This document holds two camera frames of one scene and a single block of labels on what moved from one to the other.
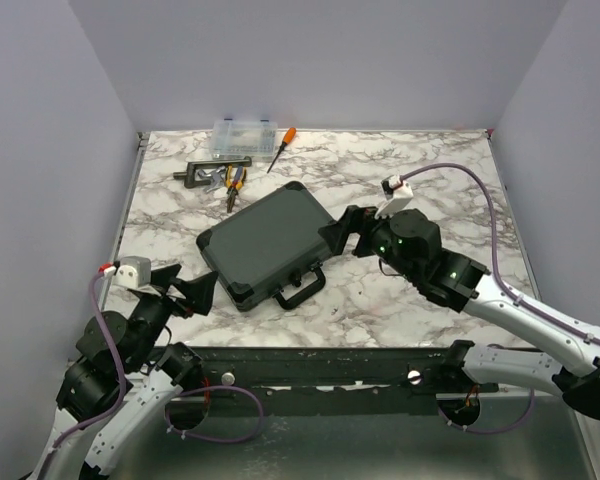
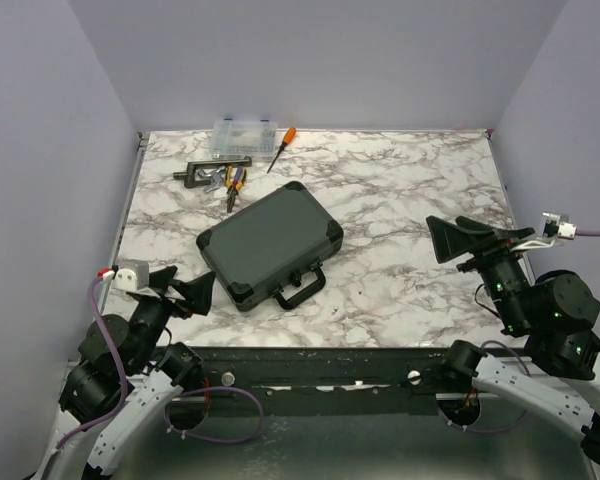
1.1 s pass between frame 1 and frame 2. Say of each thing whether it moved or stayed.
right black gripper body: moved
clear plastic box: stayed
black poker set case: stayed
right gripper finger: moved
